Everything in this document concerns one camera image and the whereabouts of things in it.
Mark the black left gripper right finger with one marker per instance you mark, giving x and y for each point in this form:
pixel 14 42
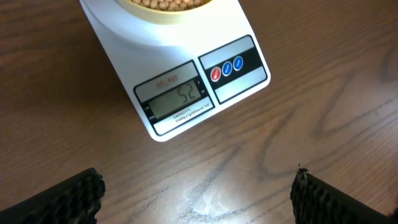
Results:
pixel 316 202

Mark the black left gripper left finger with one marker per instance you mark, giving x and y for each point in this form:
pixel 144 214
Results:
pixel 75 200

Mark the white kitchen scale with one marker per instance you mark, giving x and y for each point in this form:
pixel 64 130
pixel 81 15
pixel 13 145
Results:
pixel 179 75

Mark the soybeans in bowl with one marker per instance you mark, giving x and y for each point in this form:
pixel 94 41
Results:
pixel 171 5

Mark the yellow bowl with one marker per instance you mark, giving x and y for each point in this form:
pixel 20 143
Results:
pixel 166 17

